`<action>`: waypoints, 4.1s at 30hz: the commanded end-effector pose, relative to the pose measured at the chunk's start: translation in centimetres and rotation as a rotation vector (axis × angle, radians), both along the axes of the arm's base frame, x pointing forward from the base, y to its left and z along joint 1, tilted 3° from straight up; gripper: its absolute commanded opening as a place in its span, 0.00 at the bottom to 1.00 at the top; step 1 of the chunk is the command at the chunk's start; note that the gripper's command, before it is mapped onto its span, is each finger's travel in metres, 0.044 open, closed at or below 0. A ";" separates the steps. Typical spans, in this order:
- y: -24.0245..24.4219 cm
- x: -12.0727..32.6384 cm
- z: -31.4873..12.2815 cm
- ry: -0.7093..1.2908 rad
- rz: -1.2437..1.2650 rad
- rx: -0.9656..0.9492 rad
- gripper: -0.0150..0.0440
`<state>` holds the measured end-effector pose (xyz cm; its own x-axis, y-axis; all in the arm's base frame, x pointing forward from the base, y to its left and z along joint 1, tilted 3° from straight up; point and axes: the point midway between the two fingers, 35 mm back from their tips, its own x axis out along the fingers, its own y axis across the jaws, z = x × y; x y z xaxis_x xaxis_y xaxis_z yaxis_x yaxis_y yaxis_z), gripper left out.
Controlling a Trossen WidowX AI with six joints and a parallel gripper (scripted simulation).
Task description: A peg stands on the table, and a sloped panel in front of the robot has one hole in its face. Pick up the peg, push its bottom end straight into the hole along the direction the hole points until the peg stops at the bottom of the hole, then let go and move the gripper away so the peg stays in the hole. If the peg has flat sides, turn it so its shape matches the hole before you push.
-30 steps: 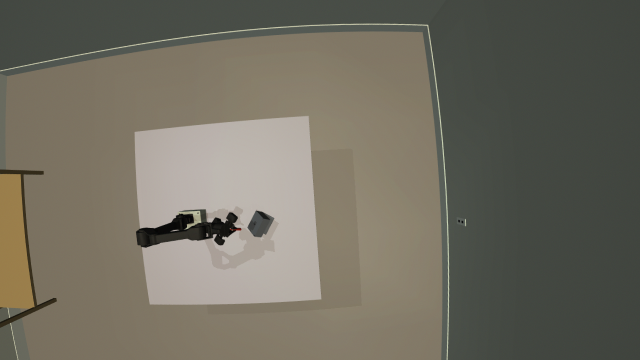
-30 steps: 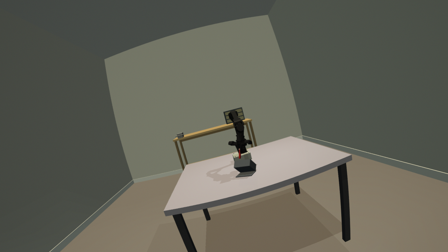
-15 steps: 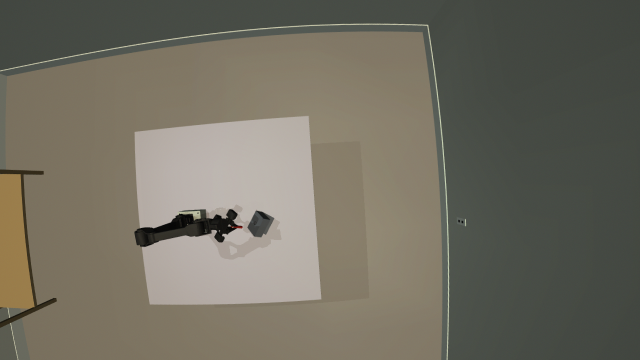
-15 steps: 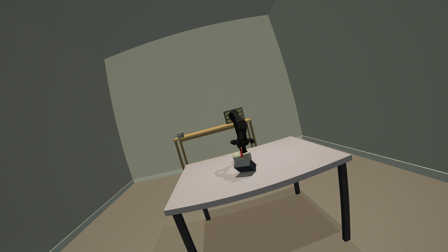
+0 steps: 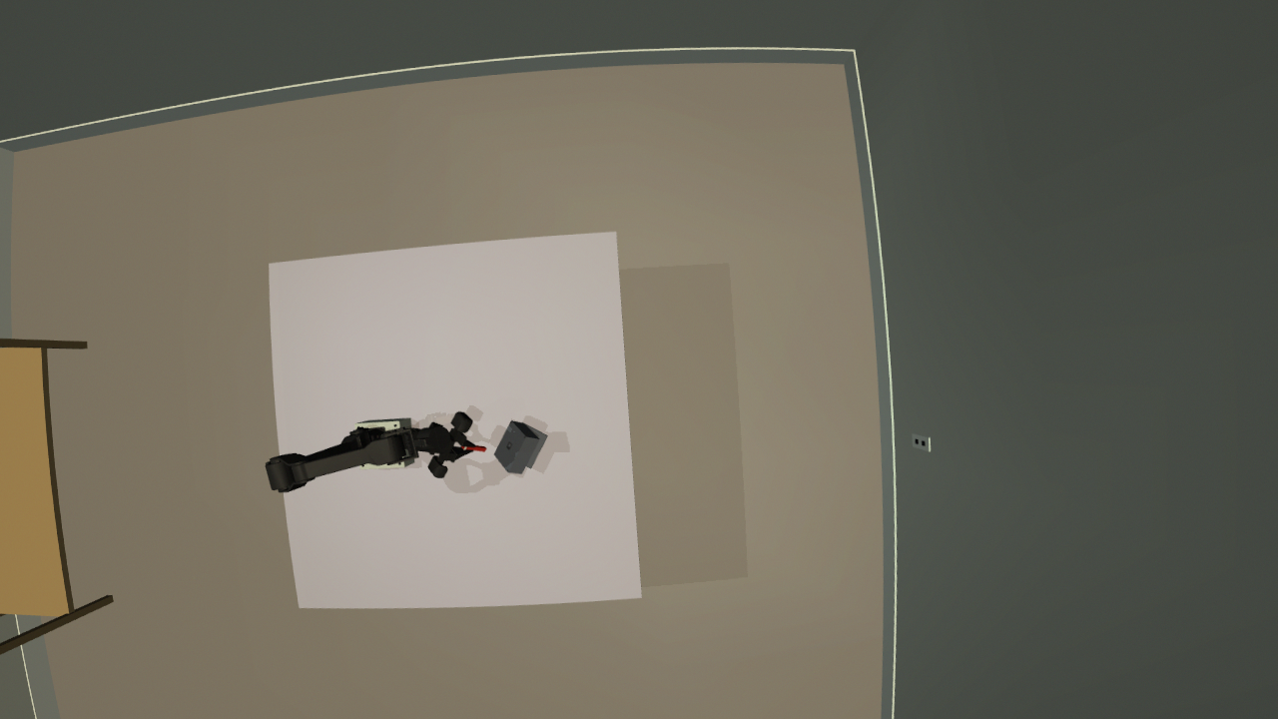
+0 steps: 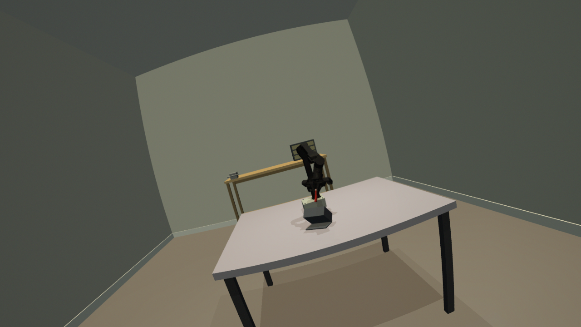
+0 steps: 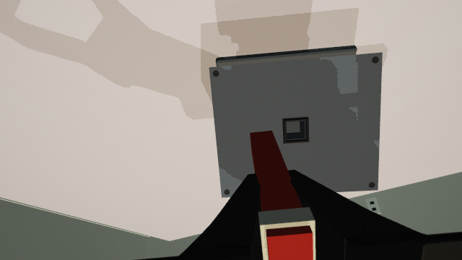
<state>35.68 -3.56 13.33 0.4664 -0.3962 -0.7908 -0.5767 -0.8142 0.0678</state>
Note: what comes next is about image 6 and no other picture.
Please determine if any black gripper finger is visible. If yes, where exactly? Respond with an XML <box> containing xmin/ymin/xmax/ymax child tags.
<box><xmin>316</xmin><ymin>183</ymin><xmax>324</xmax><ymax>195</ymax></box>
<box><xmin>309</xmin><ymin>183</ymin><xmax>317</xmax><ymax>195</ymax></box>

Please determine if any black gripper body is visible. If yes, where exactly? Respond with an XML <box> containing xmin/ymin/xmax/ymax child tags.
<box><xmin>302</xmin><ymin>170</ymin><xmax>333</xmax><ymax>187</ymax></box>

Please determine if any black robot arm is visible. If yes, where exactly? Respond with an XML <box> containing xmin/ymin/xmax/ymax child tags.
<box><xmin>296</xmin><ymin>142</ymin><xmax>325</xmax><ymax>200</ymax></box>

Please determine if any dark grey sloped panel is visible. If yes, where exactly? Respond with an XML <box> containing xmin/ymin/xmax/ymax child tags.
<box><xmin>303</xmin><ymin>206</ymin><xmax>332</xmax><ymax>230</ymax></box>

